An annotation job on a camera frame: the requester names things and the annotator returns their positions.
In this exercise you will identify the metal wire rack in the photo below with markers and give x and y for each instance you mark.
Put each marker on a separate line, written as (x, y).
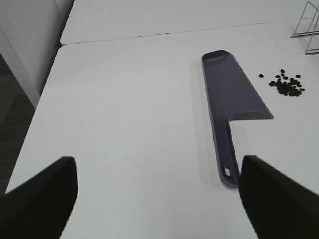
(308, 27)

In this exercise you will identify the pile of coffee beans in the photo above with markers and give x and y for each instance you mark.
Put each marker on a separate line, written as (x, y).
(286, 85)

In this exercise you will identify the purple plastic dustpan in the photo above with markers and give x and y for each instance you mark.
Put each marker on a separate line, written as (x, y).
(230, 96)

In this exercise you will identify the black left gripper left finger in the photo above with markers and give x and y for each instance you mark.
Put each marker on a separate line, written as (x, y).
(40, 207)

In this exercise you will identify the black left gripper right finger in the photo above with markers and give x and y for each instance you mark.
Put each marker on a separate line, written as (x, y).
(277, 206)

